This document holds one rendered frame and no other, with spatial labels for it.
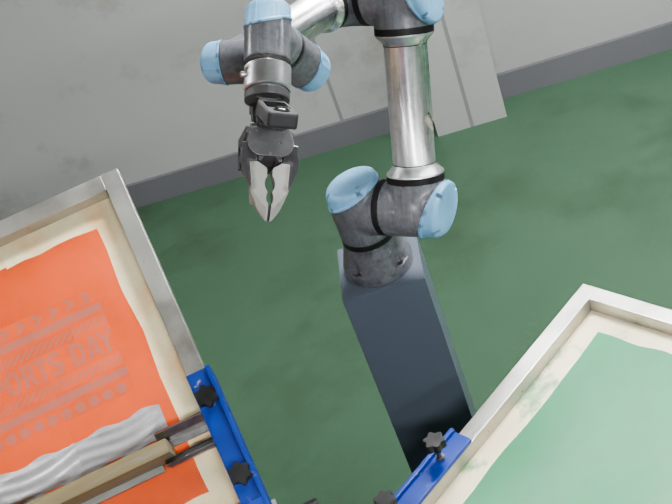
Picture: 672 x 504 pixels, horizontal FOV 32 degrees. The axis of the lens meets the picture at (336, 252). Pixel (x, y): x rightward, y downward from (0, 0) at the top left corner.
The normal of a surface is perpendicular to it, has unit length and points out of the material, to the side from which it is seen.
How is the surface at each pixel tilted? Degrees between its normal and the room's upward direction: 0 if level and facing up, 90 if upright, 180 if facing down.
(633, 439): 0
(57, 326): 32
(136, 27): 90
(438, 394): 90
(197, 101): 90
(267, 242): 0
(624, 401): 0
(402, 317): 90
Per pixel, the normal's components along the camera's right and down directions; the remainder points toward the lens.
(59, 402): -0.08, -0.36
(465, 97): 0.07, 0.61
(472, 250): -0.29, -0.74
